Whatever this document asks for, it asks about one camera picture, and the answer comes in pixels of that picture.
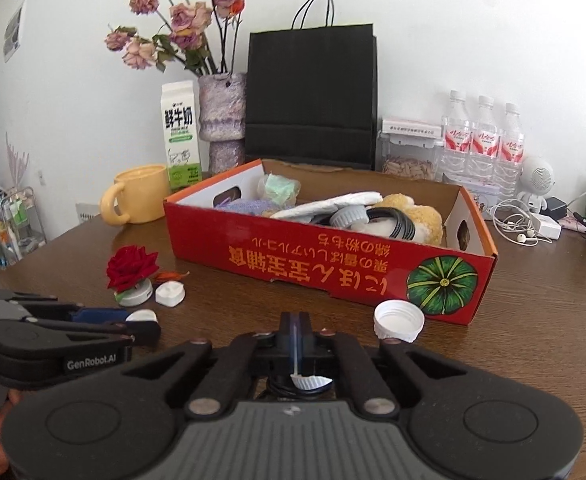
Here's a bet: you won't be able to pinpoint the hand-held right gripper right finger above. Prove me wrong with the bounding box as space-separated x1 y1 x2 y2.
299 311 466 418

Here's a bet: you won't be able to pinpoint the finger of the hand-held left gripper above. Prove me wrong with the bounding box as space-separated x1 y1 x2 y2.
28 317 162 347
10 291 130 324

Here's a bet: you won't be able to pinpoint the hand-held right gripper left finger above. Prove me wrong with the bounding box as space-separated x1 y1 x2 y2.
123 311 298 420

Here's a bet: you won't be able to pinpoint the white flip lid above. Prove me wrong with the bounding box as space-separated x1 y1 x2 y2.
155 282 186 308

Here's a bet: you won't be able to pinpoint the red rose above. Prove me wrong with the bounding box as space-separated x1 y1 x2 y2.
107 246 160 307

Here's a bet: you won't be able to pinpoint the red cardboard box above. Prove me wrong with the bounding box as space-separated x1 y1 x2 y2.
163 158 498 326

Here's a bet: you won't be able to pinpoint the white ribbed bottle cap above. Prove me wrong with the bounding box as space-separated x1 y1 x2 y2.
374 300 426 345

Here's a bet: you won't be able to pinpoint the grey ribbed lid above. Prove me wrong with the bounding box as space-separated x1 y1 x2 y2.
330 206 368 228

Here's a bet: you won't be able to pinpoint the white cloth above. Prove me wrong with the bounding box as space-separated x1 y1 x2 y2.
270 191 384 221

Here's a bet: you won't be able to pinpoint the purple knit pouch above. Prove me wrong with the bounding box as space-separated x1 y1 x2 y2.
215 197 284 217

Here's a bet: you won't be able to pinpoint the braided charging cable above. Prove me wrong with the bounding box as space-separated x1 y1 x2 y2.
368 207 416 243

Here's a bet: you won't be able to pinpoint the green packet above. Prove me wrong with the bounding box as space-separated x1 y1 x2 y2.
258 172 301 208

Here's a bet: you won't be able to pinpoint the yellow white plush toy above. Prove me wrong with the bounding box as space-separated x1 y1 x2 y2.
383 192 444 248

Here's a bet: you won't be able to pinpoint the white board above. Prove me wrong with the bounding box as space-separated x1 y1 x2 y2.
75 202 102 224

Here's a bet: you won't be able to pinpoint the yellow mug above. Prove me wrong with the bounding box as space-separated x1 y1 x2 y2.
99 165 171 226

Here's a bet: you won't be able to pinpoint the white green milk carton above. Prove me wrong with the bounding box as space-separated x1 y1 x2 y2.
161 81 202 191

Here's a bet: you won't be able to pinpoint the clear seed container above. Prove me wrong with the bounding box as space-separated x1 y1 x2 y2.
377 132 444 181

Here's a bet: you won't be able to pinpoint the floral tin box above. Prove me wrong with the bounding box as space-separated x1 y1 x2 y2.
465 182 502 221

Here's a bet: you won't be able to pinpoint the purple stone vase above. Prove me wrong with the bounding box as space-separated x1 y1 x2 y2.
198 72 248 176

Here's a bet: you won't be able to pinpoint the white earphones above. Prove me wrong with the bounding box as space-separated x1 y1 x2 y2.
493 200 548 247

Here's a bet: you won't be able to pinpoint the flat white box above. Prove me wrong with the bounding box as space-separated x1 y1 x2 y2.
380 117 444 136

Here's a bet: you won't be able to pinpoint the black paper bag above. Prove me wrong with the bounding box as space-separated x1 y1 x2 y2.
245 0 378 171

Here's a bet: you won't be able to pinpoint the white charger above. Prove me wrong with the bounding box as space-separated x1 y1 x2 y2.
528 212 564 241

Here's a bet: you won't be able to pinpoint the white robot speaker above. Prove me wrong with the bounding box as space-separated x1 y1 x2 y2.
515 155 556 213

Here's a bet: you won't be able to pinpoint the dried rose bouquet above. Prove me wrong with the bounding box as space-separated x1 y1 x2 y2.
105 0 246 76

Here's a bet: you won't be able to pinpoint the wire storage rack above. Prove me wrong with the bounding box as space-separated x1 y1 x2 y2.
0 185 46 281

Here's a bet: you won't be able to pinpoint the wall picture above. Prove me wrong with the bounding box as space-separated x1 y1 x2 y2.
3 0 27 63

